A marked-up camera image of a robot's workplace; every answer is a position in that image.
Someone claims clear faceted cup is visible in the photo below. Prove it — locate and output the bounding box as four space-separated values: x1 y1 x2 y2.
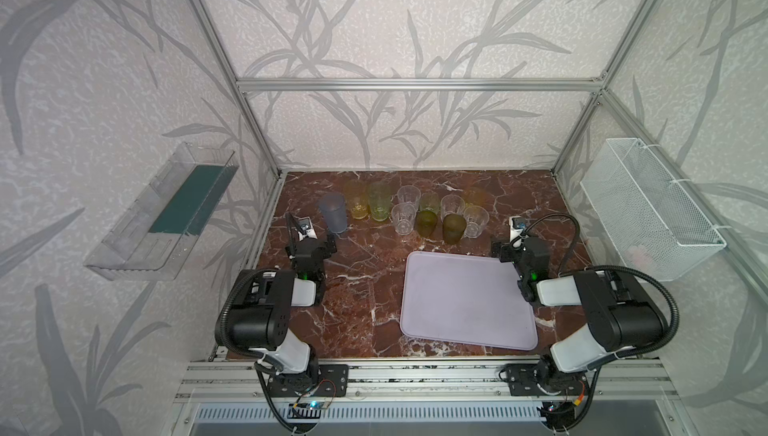
464 205 490 239

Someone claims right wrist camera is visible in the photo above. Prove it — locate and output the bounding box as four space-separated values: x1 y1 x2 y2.
508 216 527 242

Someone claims clear cup back row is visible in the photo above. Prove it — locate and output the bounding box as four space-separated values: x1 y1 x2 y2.
396 185 421 208

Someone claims pink object in basket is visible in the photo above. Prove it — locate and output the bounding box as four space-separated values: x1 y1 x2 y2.
625 245 654 272

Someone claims white wire basket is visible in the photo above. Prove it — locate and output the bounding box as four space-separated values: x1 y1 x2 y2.
581 138 727 282

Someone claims light green plastic cup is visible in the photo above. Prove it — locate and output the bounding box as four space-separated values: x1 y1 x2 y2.
367 181 393 223

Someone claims clear plastic wall shelf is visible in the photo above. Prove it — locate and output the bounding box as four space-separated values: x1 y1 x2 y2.
84 143 239 282

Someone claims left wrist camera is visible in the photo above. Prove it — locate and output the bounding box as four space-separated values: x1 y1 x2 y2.
296 217 317 241

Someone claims green cup back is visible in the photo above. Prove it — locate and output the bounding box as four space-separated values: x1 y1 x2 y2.
419 192 441 215

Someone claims olive green textured cup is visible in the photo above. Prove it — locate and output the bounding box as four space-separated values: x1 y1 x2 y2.
415 210 439 238

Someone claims small circuit board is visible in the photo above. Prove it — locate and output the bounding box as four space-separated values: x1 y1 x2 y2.
290 401 329 419

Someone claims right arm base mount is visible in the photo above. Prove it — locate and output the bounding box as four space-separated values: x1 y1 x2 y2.
498 361 589 398

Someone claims brown olive textured cup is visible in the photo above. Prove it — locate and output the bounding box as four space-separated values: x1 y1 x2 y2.
442 213 467 245

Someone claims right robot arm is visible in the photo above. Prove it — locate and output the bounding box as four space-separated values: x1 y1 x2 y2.
490 235 681 374

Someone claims grey-blue plastic cup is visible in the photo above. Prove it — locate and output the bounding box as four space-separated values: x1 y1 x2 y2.
318 192 348 235

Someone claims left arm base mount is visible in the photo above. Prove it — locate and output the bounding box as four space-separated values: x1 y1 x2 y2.
267 364 350 398

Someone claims yellow plastic cup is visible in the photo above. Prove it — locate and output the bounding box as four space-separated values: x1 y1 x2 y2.
343 179 369 220

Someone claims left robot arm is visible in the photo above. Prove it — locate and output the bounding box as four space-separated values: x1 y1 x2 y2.
215 234 337 383

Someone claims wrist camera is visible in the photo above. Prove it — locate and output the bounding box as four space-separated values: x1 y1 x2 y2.
296 217 317 241
508 216 527 242

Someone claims lilac plastic tray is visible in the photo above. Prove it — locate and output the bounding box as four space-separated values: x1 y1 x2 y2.
400 251 539 351

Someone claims amber faceted cup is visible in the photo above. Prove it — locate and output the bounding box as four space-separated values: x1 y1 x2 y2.
462 186 489 208

